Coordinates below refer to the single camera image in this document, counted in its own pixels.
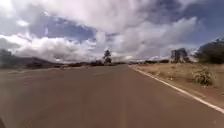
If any lone dark tree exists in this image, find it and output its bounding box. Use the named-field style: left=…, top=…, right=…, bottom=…
left=102, top=49, right=113, bottom=66

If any small green bush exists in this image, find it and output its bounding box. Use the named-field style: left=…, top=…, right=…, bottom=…
left=192, top=68, right=216, bottom=87

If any dry yellow grass verge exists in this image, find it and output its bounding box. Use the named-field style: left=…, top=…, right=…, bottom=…
left=129, top=62, right=224, bottom=110

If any brown-grey asphalt road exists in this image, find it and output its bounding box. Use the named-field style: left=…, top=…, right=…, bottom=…
left=0, top=64, right=224, bottom=128

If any white road edge line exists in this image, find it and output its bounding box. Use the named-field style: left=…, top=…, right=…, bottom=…
left=130, top=67, right=224, bottom=114

